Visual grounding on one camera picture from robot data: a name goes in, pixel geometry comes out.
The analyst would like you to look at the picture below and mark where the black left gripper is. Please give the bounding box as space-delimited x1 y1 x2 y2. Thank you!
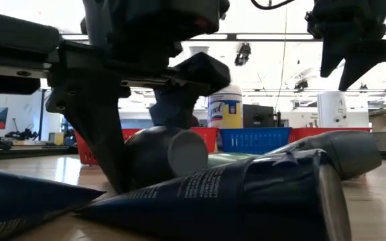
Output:
0 0 182 95

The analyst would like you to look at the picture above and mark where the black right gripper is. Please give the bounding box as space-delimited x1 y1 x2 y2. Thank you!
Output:
304 0 386 92

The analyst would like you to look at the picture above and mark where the gray toiletry tube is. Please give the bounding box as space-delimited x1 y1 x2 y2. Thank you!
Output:
265 130 383 182
123 125 210 189

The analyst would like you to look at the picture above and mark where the green toiletry bottle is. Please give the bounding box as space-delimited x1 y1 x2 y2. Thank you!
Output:
207 151 266 169

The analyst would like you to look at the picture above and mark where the black toiletry tube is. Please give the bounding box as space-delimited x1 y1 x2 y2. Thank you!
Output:
0 165 107 241
75 149 353 241

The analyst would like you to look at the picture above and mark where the red plastic basket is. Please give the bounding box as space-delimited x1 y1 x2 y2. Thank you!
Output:
73 128 147 167
288 127 372 146
179 127 220 164

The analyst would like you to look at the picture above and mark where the white yellow wipes canister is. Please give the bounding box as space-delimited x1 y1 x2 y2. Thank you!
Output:
207 84 244 130

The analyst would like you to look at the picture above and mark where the yellow box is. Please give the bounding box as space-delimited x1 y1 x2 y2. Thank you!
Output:
48 131 65 147

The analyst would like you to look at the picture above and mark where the black ceiling spotlight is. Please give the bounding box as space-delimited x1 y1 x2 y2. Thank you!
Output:
233 42 252 68
294 79 310 92

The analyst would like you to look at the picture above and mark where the white column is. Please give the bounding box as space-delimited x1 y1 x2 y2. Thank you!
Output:
316 91 349 129

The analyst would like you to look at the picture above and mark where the black monitor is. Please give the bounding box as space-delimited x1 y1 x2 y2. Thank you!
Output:
242 103 276 129

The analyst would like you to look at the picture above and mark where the background work table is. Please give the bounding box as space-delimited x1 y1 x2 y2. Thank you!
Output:
0 144 79 162

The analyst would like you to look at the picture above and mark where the blue plastic basket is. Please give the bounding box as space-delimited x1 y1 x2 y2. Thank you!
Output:
218 127 293 156

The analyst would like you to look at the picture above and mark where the thin hanging cable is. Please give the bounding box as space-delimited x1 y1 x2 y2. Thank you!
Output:
274 5 289 113

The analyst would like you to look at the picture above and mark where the black overhead frame bar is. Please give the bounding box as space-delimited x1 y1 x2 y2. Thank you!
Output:
60 32 386 43

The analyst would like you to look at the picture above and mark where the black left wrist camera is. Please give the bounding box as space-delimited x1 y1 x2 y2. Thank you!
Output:
108 0 231 43

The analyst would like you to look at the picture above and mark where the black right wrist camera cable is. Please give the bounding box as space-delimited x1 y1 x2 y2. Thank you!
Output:
250 0 296 11

